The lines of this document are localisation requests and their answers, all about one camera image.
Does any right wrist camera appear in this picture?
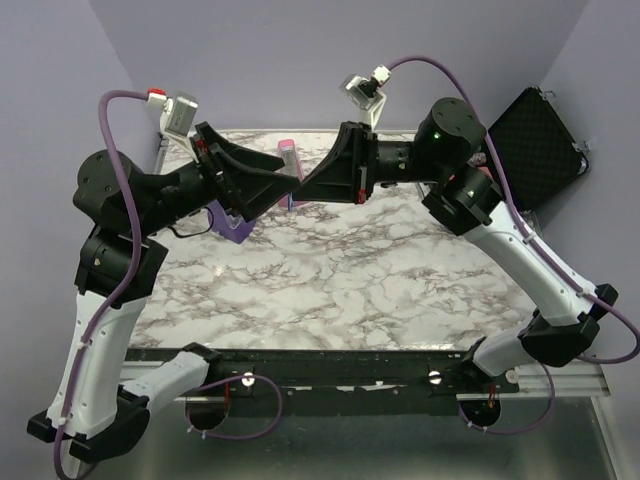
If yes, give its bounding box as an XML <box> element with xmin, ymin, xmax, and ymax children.
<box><xmin>340</xmin><ymin>65</ymin><xmax>391</xmax><ymax>131</ymax></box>

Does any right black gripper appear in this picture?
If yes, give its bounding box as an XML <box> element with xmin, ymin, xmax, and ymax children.
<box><xmin>290</xmin><ymin>122</ymin><xmax>446</xmax><ymax>206</ymax></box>

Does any pink metronome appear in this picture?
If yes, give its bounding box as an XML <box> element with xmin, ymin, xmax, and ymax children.
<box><xmin>277</xmin><ymin>139</ymin><xmax>304</xmax><ymax>208</ymax></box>

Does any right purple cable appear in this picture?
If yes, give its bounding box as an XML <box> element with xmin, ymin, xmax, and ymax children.
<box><xmin>387</xmin><ymin>55</ymin><xmax>640</xmax><ymax>435</ymax></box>

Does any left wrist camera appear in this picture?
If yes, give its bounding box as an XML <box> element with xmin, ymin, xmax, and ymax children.
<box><xmin>146</xmin><ymin>87</ymin><xmax>198</xmax><ymax>158</ymax></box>

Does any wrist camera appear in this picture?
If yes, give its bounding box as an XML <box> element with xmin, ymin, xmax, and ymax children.
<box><xmin>340</xmin><ymin>65</ymin><xmax>391</xmax><ymax>131</ymax></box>
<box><xmin>146</xmin><ymin>87</ymin><xmax>198</xmax><ymax>158</ymax></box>

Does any aluminium frame extrusion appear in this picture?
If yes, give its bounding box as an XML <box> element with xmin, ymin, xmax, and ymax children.
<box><xmin>512</xmin><ymin>361</ymin><xmax>610</xmax><ymax>398</ymax></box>

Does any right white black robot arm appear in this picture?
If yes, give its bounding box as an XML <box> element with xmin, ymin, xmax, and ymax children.
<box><xmin>293</xmin><ymin>97</ymin><xmax>617</xmax><ymax>392</ymax></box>

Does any black poker chip case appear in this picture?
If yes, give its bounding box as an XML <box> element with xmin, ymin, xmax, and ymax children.
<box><xmin>489</xmin><ymin>86</ymin><xmax>589</xmax><ymax>213</ymax></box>

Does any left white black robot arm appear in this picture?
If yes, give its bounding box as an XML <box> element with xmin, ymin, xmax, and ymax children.
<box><xmin>27</xmin><ymin>123</ymin><xmax>300</xmax><ymax>464</ymax></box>

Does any purple metronome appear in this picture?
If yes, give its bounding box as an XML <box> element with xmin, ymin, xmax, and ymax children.
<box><xmin>207</xmin><ymin>201</ymin><xmax>256</xmax><ymax>244</ymax></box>

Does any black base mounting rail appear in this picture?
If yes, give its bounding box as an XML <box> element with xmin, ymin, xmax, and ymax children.
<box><xmin>124</xmin><ymin>344</ymin><xmax>521</xmax><ymax>416</ymax></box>

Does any purple cable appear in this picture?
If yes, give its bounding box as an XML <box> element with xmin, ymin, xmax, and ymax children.
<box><xmin>387</xmin><ymin>55</ymin><xmax>640</xmax><ymax>435</ymax></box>
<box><xmin>52</xmin><ymin>89</ymin><xmax>284</xmax><ymax>480</ymax></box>

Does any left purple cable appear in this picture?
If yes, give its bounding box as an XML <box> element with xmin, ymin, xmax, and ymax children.
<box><xmin>52</xmin><ymin>89</ymin><xmax>284</xmax><ymax>480</ymax></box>

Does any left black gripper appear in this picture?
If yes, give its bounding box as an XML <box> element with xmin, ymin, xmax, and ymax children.
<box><xmin>133</xmin><ymin>121</ymin><xmax>301</xmax><ymax>237</ymax></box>

